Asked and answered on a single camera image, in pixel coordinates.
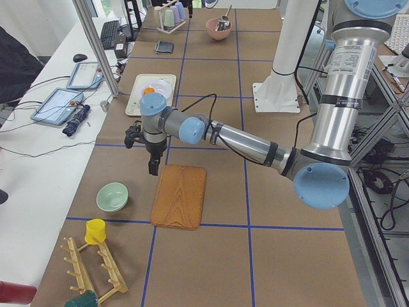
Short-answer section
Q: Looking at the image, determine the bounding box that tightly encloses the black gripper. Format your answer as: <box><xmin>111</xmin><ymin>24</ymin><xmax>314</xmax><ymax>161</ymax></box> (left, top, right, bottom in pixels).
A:
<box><xmin>145</xmin><ymin>140</ymin><xmax>167</xmax><ymax>176</ymax></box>

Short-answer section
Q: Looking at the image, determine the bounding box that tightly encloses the orange mandarin fruit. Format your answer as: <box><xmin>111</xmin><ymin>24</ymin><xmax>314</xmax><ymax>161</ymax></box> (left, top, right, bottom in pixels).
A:
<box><xmin>143</xmin><ymin>87</ymin><xmax>155</xmax><ymax>95</ymax></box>

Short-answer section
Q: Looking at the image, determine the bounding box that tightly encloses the white round plate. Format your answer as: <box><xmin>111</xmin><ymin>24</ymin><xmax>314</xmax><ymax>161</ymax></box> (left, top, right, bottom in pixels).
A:
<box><xmin>137</xmin><ymin>79</ymin><xmax>173</xmax><ymax>99</ymax></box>

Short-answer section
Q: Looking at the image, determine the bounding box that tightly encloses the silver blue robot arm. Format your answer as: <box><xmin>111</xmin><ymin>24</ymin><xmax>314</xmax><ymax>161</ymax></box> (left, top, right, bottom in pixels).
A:
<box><xmin>141</xmin><ymin>1</ymin><xmax>405</xmax><ymax>209</ymax></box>

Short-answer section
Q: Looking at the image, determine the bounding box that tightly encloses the wooden cutting board tray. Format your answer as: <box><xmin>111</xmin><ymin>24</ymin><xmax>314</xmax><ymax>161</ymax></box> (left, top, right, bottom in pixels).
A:
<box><xmin>150</xmin><ymin>164</ymin><xmax>207</xmax><ymax>230</ymax></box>

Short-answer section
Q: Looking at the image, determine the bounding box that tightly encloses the cream bear print tray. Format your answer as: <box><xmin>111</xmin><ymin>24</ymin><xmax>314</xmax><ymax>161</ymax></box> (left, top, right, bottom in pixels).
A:
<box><xmin>125</xmin><ymin>74</ymin><xmax>177</xmax><ymax>116</ymax></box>

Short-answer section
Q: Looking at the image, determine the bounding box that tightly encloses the mint green bowl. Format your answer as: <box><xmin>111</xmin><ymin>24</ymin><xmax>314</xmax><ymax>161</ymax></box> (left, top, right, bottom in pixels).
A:
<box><xmin>96</xmin><ymin>182</ymin><xmax>128</xmax><ymax>212</ymax></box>

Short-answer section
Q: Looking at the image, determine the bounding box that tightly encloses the small metal cylinder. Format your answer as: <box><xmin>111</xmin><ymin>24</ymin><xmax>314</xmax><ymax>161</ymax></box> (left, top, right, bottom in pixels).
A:
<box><xmin>100</xmin><ymin>100</ymin><xmax>109</xmax><ymax>112</ymax></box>

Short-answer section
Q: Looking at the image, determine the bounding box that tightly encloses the yellow cup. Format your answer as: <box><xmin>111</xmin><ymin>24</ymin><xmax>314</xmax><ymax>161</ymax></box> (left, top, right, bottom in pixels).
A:
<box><xmin>84</xmin><ymin>219</ymin><xmax>107</xmax><ymax>245</ymax></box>

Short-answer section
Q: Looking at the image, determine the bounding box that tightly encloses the folded navy umbrella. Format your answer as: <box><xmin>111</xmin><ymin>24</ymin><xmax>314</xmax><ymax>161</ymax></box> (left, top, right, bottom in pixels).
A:
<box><xmin>62</xmin><ymin>104</ymin><xmax>91</xmax><ymax>137</ymax></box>

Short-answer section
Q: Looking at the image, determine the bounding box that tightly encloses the blue teach pendant near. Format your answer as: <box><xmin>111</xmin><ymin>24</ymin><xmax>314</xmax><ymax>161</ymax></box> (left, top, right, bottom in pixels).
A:
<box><xmin>31</xmin><ymin>88</ymin><xmax>84</xmax><ymax>126</ymax></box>

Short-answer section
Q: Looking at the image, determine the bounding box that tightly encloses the blue teach pendant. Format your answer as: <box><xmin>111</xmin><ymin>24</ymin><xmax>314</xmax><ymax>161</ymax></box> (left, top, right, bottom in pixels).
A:
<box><xmin>31</xmin><ymin>88</ymin><xmax>84</xmax><ymax>126</ymax></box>
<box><xmin>66</xmin><ymin>62</ymin><xmax>103</xmax><ymax>90</ymax></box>

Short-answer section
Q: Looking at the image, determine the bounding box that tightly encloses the blue teach pendant far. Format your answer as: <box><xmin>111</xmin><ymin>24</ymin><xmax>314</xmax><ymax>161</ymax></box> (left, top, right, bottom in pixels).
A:
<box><xmin>66</xmin><ymin>62</ymin><xmax>103</xmax><ymax>90</ymax></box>

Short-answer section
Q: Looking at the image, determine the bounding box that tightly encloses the folded grey cloth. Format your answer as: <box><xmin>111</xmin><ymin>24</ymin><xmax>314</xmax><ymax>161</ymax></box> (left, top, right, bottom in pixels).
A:
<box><xmin>155</xmin><ymin>40</ymin><xmax>174</xmax><ymax>54</ymax></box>

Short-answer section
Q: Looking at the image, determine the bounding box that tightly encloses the small black box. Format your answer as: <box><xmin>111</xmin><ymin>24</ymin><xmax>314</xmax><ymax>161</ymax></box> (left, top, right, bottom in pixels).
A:
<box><xmin>114</xmin><ymin>43</ymin><xmax>127</xmax><ymax>59</ymax></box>

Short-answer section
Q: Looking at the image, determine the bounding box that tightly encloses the black computer mouse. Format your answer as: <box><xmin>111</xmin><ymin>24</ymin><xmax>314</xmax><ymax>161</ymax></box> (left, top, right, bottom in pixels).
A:
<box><xmin>73</xmin><ymin>54</ymin><xmax>88</xmax><ymax>63</ymax></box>

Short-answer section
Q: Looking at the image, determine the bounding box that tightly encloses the wooden cup rack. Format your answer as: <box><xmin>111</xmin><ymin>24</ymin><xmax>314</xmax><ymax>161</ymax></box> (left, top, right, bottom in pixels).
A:
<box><xmin>60</xmin><ymin>237</ymin><xmax>129</xmax><ymax>306</ymax></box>

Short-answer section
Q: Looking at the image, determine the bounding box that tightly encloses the black keyboard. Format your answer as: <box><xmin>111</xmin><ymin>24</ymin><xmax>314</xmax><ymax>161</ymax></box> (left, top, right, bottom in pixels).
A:
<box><xmin>100</xmin><ymin>20</ymin><xmax>120</xmax><ymax>50</ymax></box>

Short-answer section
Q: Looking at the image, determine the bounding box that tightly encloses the pale green cup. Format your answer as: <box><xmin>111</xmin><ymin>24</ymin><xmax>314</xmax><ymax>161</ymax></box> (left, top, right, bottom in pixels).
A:
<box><xmin>164</xmin><ymin>8</ymin><xmax>174</xmax><ymax>28</ymax></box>

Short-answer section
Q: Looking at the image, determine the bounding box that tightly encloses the dark green cup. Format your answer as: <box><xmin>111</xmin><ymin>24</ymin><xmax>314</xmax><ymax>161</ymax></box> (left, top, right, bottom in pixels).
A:
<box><xmin>64</xmin><ymin>290</ymin><xmax>98</xmax><ymax>307</ymax></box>

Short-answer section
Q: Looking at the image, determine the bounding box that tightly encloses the pink bowl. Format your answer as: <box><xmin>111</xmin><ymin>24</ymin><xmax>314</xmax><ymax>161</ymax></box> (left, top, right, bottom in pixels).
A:
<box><xmin>205</xmin><ymin>18</ymin><xmax>232</xmax><ymax>41</ymax></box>

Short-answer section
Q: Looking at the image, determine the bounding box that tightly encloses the lavender cup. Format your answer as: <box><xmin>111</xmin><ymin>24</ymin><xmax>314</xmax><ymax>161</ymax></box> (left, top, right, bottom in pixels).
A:
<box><xmin>170</xmin><ymin>2</ymin><xmax>185</xmax><ymax>20</ymax></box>

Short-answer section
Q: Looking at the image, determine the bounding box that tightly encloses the wooden cup stand far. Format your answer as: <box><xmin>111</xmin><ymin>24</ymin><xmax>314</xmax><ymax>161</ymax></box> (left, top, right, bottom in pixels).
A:
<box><xmin>153</xmin><ymin>0</ymin><xmax>187</xmax><ymax>34</ymax></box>

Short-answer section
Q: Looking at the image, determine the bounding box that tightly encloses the metal scoop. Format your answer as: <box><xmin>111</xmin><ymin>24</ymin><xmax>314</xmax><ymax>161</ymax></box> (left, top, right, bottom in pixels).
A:
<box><xmin>215</xmin><ymin>5</ymin><xmax>232</xmax><ymax>31</ymax></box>

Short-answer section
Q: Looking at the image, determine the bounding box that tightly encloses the red cup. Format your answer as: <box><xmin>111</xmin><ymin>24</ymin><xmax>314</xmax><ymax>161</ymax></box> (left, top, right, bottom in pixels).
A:
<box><xmin>1</xmin><ymin>281</ymin><xmax>37</xmax><ymax>305</ymax></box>

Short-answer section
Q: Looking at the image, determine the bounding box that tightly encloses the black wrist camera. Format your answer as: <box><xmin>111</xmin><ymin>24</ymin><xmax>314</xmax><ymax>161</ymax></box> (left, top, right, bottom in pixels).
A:
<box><xmin>124</xmin><ymin>120</ymin><xmax>146</xmax><ymax>149</ymax></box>

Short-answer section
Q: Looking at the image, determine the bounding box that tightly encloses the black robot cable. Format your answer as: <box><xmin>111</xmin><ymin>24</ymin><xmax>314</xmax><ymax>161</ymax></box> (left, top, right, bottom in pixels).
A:
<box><xmin>178</xmin><ymin>93</ymin><xmax>234</xmax><ymax>151</ymax></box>

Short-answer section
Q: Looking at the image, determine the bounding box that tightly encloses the aluminium frame post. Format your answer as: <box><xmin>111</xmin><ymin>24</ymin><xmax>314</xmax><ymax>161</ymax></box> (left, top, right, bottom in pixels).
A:
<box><xmin>72</xmin><ymin>0</ymin><xmax>120</xmax><ymax>98</ymax></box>

